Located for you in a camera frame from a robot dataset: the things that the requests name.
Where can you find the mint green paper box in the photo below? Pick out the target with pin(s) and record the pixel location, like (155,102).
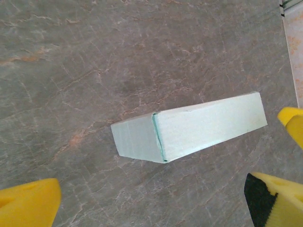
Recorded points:
(201,125)

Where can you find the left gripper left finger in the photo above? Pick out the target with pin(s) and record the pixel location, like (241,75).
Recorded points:
(28,205)

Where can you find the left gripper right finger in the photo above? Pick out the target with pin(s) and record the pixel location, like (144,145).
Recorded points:
(279,205)

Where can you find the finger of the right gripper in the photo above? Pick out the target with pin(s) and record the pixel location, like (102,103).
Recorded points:
(294,123)

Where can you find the aluminium side rail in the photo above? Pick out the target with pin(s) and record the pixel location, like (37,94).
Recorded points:
(293,4)

